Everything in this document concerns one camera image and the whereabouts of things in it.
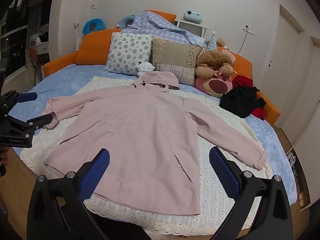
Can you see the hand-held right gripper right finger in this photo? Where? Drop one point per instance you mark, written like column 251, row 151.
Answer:
column 223, row 172

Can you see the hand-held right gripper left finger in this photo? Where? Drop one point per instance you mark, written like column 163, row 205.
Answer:
column 97, row 175

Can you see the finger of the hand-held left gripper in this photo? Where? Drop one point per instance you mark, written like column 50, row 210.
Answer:
column 27, row 96
column 37, row 122

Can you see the pink hooded jacket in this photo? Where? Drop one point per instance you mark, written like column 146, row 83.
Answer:
column 140, row 135

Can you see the black and red clothes pile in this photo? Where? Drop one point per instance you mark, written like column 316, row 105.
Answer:
column 92, row 45

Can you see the person's left hand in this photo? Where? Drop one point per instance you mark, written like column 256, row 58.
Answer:
column 6, row 156

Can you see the blue bed sheet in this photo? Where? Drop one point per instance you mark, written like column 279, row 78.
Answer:
column 62, row 80

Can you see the orange chair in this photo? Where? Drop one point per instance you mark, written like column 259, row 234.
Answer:
column 32, row 55

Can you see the white desk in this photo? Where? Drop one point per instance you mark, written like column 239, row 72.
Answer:
column 37, row 47

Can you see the red garment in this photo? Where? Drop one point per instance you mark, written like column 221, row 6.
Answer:
column 242, row 81
column 258, row 113

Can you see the white shoe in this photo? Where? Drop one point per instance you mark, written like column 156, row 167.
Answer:
column 292, row 158

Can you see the white lace blanket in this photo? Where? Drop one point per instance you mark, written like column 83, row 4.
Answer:
column 172, row 221

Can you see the black garment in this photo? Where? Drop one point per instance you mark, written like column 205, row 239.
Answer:
column 240, row 100

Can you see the grey curtain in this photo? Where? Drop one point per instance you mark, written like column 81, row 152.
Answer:
column 37, row 22

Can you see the tan slipper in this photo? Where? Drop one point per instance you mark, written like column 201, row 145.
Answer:
column 303, row 201
column 303, row 194

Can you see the pink bear plush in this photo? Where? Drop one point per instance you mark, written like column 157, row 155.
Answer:
column 215, row 85

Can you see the floral pillow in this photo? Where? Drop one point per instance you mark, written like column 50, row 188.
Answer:
column 127, row 52

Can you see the brown teddy bear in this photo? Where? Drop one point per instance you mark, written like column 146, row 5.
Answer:
column 212, row 60

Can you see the white door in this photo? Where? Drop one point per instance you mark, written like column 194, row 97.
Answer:
column 282, row 55
column 308, row 92

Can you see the grey neck pillow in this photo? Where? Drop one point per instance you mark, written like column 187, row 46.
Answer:
column 123, row 21

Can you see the plush with party hat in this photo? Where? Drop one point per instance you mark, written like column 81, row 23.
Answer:
column 212, row 43

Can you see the small tan teddy bear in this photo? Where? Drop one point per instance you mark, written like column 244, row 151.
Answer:
column 221, row 42

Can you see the white bedside cabinet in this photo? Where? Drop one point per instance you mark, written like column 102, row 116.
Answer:
column 192, row 28

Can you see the blue plaid quilt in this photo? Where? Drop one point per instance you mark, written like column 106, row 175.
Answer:
column 160, row 26

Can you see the teal projector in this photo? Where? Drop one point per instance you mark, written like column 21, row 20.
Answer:
column 193, row 15

